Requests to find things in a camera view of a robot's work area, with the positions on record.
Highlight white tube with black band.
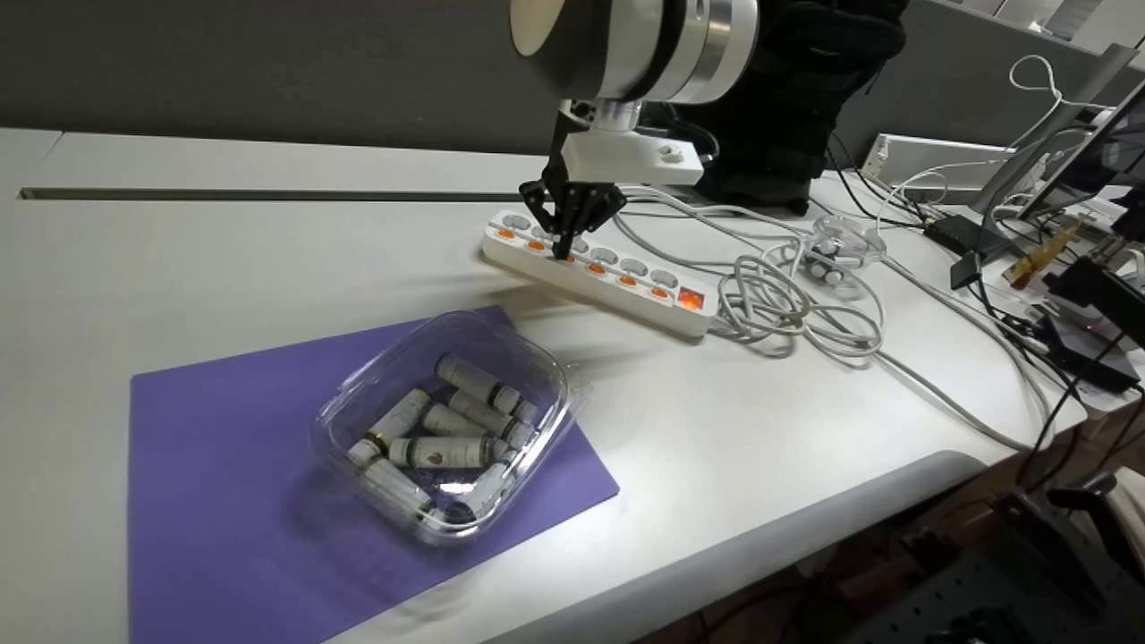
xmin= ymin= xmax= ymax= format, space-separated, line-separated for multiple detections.
xmin=456 ymin=463 xmax=520 ymax=523
xmin=344 ymin=387 xmax=434 ymax=469
xmin=359 ymin=457 xmax=439 ymax=529
xmin=448 ymin=392 xmax=528 ymax=442
xmin=434 ymin=353 xmax=526 ymax=414
xmin=388 ymin=432 xmax=502 ymax=472
xmin=419 ymin=400 xmax=485 ymax=442

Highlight yellow tool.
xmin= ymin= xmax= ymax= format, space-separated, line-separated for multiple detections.
xmin=1003 ymin=221 xmax=1085 ymax=289

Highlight gripper with white housing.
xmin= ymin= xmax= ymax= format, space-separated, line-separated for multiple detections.
xmin=514 ymin=99 xmax=707 ymax=260

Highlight small clear plastic cup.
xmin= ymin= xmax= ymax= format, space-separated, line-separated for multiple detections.
xmin=793 ymin=213 xmax=896 ymax=300

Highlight black bag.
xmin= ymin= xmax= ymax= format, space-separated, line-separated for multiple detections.
xmin=698 ymin=0 xmax=914 ymax=220

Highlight white looped cable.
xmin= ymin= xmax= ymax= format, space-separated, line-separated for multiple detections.
xmin=1003 ymin=51 xmax=1082 ymax=125

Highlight white power strip cable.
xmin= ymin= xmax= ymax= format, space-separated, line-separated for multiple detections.
xmin=620 ymin=183 xmax=891 ymax=373

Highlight purple mat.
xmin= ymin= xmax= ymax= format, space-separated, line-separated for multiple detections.
xmin=125 ymin=303 xmax=621 ymax=644

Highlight white power strip orange switches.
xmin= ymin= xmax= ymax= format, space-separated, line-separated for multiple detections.
xmin=478 ymin=207 xmax=723 ymax=346

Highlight clear plastic container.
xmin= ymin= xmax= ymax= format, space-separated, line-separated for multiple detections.
xmin=313 ymin=312 xmax=577 ymax=550

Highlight black cable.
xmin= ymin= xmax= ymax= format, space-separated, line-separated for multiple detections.
xmin=830 ymin=170 xmax=963 ymax=249

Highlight flat silver device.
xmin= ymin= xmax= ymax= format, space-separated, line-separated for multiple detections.
xmin=860 ymin=128 xmax=1020 ymax=202

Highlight grey cable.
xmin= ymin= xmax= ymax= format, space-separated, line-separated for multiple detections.
xmin=878 ymin=346 xmax=1045 ymax=457

